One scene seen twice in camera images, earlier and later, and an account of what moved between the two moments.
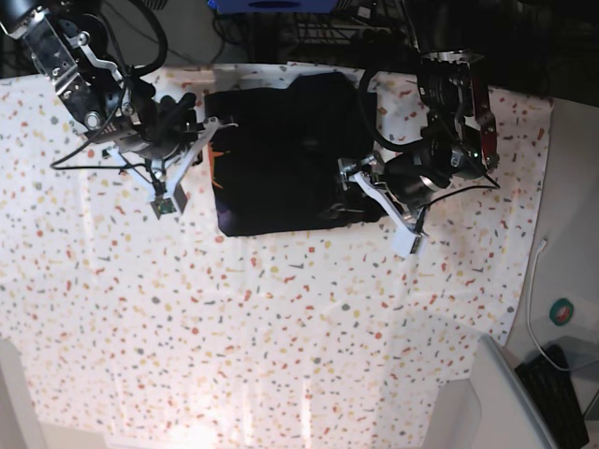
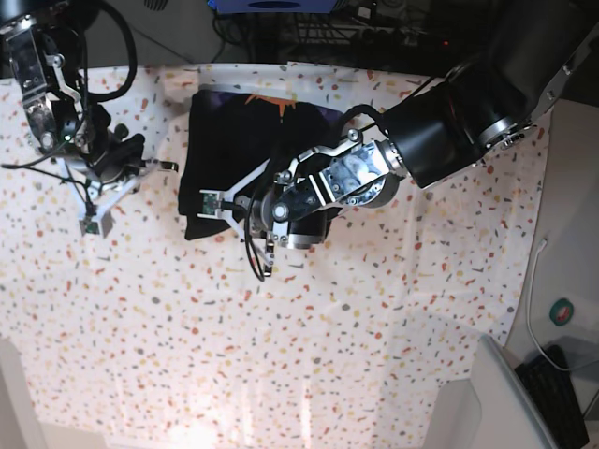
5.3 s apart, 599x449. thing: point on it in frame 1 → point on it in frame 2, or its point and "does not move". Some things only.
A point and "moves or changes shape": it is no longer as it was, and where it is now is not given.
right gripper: (411, 179) → (284, 213)
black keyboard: (554, 392) does not move
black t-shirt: (276, 154) moves or changes shape
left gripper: (168, 128) → (115, 158)
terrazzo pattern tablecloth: (130, 330) does not move
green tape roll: (561, 311) does not move
